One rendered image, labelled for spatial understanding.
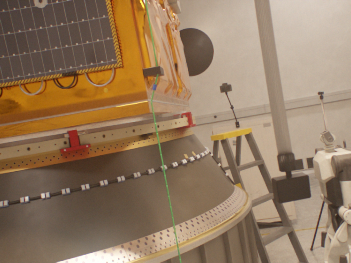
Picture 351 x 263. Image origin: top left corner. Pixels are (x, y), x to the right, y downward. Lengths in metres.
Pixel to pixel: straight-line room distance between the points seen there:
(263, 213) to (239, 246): 3.72
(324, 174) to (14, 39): 1.73
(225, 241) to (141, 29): 1.09
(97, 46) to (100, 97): 0.20
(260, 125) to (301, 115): 4.21
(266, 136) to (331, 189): 3.39
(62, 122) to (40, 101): 0.11
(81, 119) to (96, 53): 0.27
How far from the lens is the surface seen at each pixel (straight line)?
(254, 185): 5.96
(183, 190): 2.09
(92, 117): 1.71
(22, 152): 1.96
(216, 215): 2.14
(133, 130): 2.04
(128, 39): 1.69
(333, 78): 10.20
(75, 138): 1.93
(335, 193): 2.59
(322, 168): 2.56
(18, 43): 1.78
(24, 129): 1.82
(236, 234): 2.31
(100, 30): 1.68
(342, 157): 2.42
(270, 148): 5.92
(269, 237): 3.73
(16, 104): 1.82
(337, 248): 2.70
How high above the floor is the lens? 1.71
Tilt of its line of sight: 3 degrees down
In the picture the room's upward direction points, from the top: 10 degrees counter-clockwise
